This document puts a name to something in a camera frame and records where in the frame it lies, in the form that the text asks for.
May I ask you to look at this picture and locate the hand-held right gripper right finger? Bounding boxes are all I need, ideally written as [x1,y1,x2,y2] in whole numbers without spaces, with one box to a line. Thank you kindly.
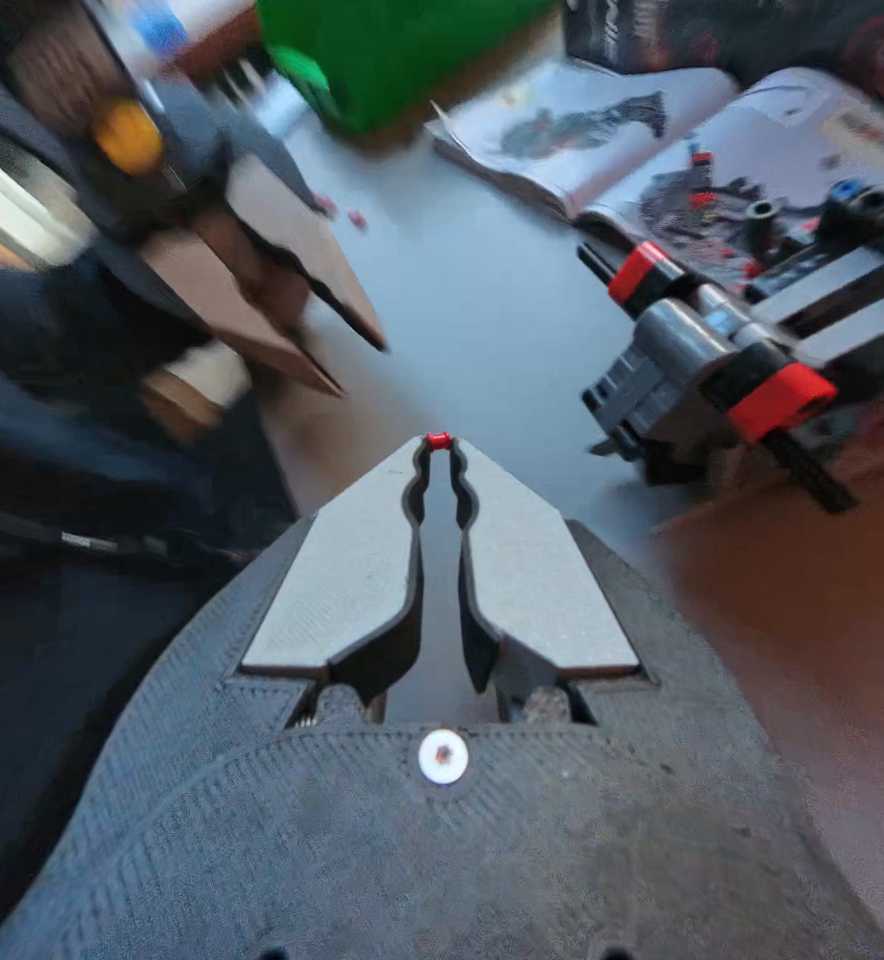
[449,438,641,695]

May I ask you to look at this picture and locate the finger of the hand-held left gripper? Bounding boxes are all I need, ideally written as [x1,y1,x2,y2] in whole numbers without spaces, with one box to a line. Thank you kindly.
[142,225,347,399]
[226,153,390,354]

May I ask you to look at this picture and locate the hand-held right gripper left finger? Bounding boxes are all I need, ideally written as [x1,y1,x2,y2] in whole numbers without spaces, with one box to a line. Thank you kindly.
[239,436,431,706]

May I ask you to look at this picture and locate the black grey lego truck model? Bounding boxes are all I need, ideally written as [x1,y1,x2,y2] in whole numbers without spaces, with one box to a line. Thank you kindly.
[577,153,884,515]

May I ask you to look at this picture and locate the black lego axle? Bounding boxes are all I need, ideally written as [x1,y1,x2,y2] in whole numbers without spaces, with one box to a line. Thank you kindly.
[577,243,857,516]

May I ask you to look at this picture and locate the person's left forearm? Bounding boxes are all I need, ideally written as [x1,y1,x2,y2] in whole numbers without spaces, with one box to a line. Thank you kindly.
[0,247,210,466]

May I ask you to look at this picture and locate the black toy set box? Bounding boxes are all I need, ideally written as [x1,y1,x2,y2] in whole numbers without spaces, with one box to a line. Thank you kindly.
[562,0,884,102]

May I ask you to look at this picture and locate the person's left hand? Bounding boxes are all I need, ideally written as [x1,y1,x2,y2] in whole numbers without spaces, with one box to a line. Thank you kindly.
[145,371,225,444]

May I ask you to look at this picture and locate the green plastic bin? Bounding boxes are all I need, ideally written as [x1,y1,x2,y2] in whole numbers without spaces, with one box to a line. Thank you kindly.
[258,0,563,136]

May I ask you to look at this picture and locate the open instruction booklet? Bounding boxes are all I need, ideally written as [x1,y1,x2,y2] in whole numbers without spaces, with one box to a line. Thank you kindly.
[427,60,884,279]

